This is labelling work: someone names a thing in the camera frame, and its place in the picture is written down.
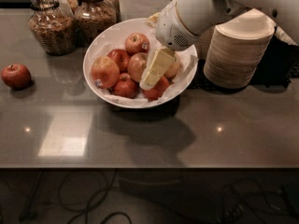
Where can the white bowl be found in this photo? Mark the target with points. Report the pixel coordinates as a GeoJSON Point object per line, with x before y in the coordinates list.
{"type": "Point", "coordinates": [112, 38]}

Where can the large left apple with sticker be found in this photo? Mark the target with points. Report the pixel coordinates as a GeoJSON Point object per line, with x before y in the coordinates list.
{"type": "Point", "coordinates": [105, 72]}

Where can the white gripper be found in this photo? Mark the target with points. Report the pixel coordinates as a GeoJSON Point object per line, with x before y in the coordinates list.
{"type": "Point", "coordinates": [170, 29]}

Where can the red apple on table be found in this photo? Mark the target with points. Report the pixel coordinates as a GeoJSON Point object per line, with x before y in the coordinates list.
{"type": "Point", "coordinates": [16, 76]}

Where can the white paper bowl liner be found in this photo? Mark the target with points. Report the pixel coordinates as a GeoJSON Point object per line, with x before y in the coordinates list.
{"type": "Point", "coordinates": [187, 69]}

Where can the centre yellow-red apple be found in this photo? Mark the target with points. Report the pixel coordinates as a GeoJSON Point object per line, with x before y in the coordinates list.
{"type": "Point", "coordinates": [137, 65]}

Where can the top apple with sticker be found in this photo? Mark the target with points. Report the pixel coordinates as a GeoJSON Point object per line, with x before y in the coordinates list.
{"type": "Point", "coordinates": [136, 43]}

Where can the front right red apple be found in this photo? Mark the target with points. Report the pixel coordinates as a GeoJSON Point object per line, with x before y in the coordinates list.
{"type": "Point", "coordinates": [158, 90]}

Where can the right glass cereal jar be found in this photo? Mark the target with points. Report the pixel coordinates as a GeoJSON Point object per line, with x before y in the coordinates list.
{"type": "Point", "coordinates": [94, 17]}

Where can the dark red apple in bowl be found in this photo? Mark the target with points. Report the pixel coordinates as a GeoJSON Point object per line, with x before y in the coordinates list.
{"type": "Point", "coordinates": [121, 58]}

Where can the left glass cereal jar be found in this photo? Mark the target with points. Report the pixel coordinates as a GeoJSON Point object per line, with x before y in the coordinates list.
{"type": "Point", "coordinates": [52, 29]}

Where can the front stack of paper bowls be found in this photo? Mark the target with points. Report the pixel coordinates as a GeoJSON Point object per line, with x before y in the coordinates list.
{"type": "Point", "coordinates": [236, 49]}

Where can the stack of paper bowls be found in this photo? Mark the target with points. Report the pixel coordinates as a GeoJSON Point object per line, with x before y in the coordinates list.
{"type": "Point", "coordinates": [236, 49]}
{"type": "Point", "coordinates": [203, 42]}

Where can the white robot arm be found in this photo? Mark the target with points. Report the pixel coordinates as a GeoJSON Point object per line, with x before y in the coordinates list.
{"type": "Point", "coordinates": [285, 13]}

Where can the right yellow-red apple with sticker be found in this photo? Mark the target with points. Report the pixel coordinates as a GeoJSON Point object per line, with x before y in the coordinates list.
{"type": "Point", "coordinates": [173, 70]}

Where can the rear stack of paper bowls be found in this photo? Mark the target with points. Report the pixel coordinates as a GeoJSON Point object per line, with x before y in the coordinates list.
{"type": "Point", "coordinates": [203, 42]}

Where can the front left red apple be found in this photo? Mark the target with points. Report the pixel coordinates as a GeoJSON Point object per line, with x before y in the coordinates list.
{"type": "Point", "coordinates": [125, 87]}

